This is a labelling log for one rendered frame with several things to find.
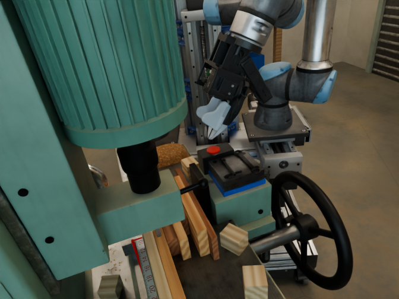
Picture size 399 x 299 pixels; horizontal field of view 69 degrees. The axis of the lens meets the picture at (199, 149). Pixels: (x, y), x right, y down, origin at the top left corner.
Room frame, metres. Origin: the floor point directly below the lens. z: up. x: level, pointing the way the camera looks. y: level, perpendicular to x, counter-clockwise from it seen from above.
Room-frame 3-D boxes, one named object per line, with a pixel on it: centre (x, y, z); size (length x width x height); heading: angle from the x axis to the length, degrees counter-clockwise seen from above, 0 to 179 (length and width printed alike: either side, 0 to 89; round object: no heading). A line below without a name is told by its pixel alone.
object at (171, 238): (0.47, 0.10, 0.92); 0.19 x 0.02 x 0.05; 16
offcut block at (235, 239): (0.39, -0.04, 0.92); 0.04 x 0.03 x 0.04; 46
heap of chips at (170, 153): (0.74, 0.11, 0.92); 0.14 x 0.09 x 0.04; 106
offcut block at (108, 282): (0.39, 0.23, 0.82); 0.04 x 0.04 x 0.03; 86
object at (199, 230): (0.46, 0.04, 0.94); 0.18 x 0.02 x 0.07; 16
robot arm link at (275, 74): (1.03, -0.31, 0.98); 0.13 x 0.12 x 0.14; 55
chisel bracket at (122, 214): (0.39, 0.12, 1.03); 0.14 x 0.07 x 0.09; 106
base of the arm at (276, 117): (1.04, -0.31, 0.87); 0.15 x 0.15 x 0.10
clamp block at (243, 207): (0.53, -0.06, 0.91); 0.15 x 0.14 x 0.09; 16
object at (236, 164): (0.54, -0.06, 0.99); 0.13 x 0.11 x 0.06; 16
